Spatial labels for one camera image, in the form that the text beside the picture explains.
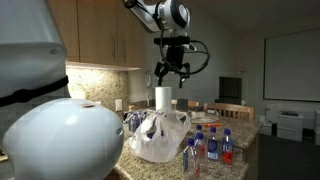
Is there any dark grey pot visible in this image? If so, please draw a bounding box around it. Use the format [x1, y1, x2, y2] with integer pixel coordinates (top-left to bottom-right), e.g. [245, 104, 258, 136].
[175, 98, 189, 112]

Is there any black strap on robot base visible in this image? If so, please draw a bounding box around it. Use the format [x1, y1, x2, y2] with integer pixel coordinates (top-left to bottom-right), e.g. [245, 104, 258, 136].
[0, 75, 70, 108]

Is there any black television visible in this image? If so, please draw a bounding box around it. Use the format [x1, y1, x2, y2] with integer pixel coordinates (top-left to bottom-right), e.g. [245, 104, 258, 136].
[214, 76, 243, 105]

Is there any clear plastic bag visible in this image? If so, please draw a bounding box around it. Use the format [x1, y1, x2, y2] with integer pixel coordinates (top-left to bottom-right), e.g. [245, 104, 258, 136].
[129, 107, 193, 164]

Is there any white wall whiteboard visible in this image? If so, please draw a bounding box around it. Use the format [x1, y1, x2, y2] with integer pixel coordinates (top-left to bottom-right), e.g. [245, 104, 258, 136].
[263, 27, 320, 103]

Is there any white paper towel roll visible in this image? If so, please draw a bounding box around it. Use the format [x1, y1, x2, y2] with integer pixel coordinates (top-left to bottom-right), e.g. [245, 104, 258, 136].
[155, 86, 173, 111]

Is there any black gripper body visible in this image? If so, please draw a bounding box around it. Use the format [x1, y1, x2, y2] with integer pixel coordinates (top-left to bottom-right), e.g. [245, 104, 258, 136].
[162, 45, 190, 73]

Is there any round flat plate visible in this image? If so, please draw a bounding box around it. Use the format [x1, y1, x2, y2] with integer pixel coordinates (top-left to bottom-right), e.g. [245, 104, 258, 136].
[188, 114, 220, 125]

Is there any white wall phone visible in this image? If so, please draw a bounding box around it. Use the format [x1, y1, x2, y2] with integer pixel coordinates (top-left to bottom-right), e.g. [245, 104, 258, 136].
[143, 70, 154, 106]

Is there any wooden dining chair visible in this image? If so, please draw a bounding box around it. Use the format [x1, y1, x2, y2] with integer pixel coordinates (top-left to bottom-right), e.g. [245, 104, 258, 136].
[203, 102, 256, 123]
[171, 98, 201, 109]

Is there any white printer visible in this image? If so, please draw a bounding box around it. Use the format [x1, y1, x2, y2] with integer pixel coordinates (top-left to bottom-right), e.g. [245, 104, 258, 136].
[275, 110, 305, 142]

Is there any orange marker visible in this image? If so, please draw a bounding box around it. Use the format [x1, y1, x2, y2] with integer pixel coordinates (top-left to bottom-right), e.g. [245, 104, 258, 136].
[203, 122, 223, 128]

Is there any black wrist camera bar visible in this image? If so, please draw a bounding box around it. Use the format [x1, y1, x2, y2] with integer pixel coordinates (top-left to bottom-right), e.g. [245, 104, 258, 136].
[153, 36, 192, 47]

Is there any small white box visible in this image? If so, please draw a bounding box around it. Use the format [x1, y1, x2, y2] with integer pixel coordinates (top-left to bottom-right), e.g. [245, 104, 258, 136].
[259, 120, 274, 136]

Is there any shrink-wrapped water bottle pack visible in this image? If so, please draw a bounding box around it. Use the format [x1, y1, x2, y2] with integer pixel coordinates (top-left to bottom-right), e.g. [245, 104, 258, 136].
[123, 111, 148, 134]

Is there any wooden wall cabinet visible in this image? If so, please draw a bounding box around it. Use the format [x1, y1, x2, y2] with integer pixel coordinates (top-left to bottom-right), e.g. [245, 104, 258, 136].
[46, 0, 148, 72]

